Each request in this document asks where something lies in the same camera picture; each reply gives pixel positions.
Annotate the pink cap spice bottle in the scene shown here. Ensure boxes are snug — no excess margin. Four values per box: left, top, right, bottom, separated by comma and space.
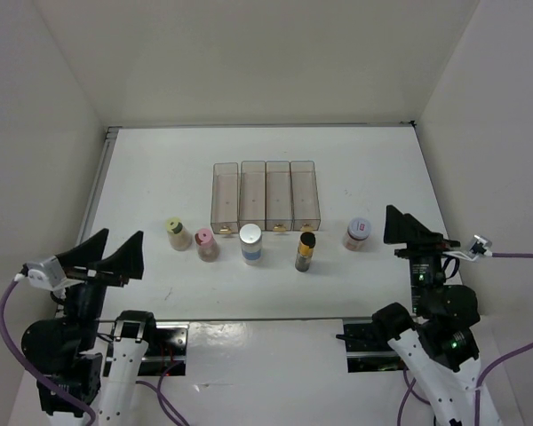
195, 228, 219, 263

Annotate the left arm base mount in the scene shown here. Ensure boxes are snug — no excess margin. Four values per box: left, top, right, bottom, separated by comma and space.
104, 319, 191, 377

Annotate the white blue cylindrical shaker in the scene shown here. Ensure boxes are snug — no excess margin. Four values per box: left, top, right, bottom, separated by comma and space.
239, 224, 262, 264

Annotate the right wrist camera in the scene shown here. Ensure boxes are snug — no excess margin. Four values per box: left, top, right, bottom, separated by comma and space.
464, 234, 492, 262

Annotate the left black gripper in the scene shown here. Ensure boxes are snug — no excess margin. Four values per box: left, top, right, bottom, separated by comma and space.
55, 225, 145, 350

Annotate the red label spice jar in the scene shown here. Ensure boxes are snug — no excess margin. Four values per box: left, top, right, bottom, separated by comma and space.
342, 217, 371, 251

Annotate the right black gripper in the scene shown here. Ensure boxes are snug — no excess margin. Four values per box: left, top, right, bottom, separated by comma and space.
382, 202, 458, 312

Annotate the yellow cap spice bottle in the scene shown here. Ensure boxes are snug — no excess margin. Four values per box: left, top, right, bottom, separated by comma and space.
165, 217, 192, 251

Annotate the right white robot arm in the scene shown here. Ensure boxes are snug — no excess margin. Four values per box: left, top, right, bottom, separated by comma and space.
371, 205, 502, 425

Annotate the black gold pepper grinder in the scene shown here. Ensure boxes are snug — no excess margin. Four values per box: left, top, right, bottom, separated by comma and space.
295, 232, 316, 272

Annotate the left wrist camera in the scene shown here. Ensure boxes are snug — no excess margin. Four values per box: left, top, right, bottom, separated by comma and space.
23, 256, 68, 291

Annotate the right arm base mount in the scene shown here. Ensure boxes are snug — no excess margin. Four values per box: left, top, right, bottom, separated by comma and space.
336, 319, 404, 374

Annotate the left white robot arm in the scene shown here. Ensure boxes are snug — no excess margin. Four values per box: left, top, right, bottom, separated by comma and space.
21, 228, 159, 425

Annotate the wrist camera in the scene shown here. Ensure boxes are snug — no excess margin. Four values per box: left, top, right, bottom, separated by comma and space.
464, 234, 492, 262
23, 256, 68, 291

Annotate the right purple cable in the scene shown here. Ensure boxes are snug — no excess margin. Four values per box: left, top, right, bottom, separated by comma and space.
397, 250, 533, 426

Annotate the clear organizer bin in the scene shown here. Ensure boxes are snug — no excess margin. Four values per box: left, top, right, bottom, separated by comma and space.
290, 161, 321, 232
266, 161, 292, 233
211, 162, 239, 235
238, 161, 266, 231

